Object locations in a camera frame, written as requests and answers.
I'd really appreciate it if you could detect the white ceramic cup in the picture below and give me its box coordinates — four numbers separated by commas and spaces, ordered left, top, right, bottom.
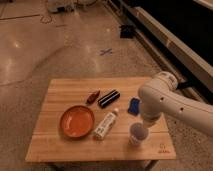
129, 122, 149, 146

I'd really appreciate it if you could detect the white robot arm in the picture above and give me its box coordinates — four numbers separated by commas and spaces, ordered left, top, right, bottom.
138, 71, 213, 138

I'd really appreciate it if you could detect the black striped box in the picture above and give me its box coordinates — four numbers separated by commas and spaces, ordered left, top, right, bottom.
98, 90, 120, 108

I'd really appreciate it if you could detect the small brown red object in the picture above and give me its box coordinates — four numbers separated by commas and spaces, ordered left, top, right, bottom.
86, 91, 100, 104

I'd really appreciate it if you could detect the blue sponge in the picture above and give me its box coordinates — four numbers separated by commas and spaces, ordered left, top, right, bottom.
127, 98, 140, 116

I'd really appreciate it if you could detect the white tube bottle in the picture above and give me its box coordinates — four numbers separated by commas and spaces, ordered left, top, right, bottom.
93, 108, 119, 140

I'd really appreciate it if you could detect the wooden folding table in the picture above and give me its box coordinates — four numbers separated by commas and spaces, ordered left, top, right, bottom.
25, 77, 176, 163

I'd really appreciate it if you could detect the orange plate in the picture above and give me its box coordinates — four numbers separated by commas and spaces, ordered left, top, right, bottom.
59, 105, 95, 139

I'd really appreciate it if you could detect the black box on floor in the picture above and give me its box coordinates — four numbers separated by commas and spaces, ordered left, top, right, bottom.
120, 25, 134, 38

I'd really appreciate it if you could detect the white equipment on floor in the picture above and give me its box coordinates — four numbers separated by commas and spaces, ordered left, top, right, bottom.
46, 0, 74, 13

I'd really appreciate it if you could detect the grey wall ledge rail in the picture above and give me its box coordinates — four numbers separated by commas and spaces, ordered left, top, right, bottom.
105, 0, 213, 104

